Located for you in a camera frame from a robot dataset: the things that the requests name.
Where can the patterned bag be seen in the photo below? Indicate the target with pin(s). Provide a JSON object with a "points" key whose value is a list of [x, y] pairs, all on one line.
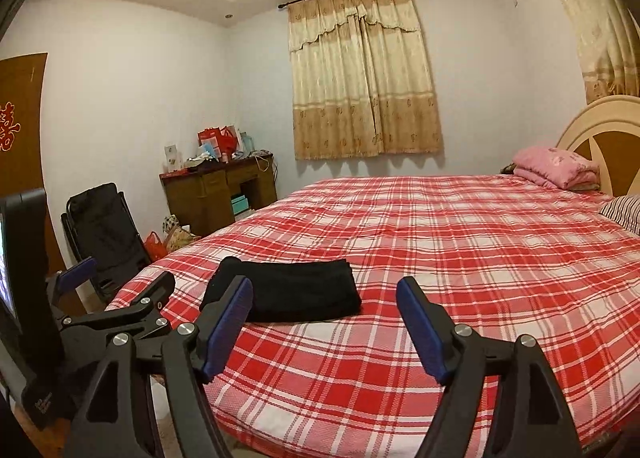
{"points": [[180, 238]]}

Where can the striped pillow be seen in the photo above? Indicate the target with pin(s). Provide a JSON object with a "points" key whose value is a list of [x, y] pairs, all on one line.
{"points": [[622, 210]]}

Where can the cream wooden headboard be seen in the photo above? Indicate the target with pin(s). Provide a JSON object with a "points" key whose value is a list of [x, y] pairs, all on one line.
{"points": [[580, 133]]}

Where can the bed with red plaid sheet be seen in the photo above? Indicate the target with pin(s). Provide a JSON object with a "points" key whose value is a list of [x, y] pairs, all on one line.
{"points": [[450, 248]]}

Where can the long beige floral curtain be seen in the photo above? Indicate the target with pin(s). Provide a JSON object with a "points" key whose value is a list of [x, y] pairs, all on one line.
{"points": [[595, 28]]}

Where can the red plastic bag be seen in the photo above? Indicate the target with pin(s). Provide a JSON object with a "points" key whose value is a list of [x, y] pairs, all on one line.
{"points": [[156, 245]]}

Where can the black pants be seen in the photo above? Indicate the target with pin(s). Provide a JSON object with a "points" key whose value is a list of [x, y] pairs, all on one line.
{"points": [[300, 288]]}

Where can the brown wooden desk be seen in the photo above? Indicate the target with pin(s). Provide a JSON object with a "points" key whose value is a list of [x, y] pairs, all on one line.
{"points": [[210, 198]]}

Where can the red paper door decoration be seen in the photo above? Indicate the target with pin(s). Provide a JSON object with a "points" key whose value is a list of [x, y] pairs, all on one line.
{"points": [[7, 128]]}

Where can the red gift bag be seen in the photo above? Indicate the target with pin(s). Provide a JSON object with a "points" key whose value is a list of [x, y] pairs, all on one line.
{"points": [[227, 143]]}

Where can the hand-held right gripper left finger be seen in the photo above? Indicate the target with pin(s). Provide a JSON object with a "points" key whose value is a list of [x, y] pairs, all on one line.
{"points": [[227, 328]]}

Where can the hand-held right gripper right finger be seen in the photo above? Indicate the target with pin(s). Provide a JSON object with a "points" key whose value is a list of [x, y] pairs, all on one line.
{"points": [[420, 328]]}

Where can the white card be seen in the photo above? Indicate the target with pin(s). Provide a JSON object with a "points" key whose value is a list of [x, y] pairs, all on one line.
{"points": [[171, 157]]}

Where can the teal box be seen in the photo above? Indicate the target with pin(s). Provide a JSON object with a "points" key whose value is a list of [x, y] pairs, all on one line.
{"points": [[240, 203]]}

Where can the short beige floral curtain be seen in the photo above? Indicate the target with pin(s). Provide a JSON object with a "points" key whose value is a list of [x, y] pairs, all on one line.
{"points": [[360, 88]]}

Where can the pink folded blanket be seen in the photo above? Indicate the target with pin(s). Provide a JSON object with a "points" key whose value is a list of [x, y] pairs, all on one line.
{"points": [[550, 163]]}

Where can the brown wooden door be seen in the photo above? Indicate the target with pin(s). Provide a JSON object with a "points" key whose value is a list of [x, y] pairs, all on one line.
{"points": [[25, 83]]}

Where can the black folding chair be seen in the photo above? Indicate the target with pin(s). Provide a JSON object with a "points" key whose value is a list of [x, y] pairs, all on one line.
{"points": [[105, 228]]}

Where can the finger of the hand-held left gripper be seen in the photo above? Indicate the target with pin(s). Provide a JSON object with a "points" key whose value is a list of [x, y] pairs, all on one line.
{"points": [[145, 293], [75, 272]]}

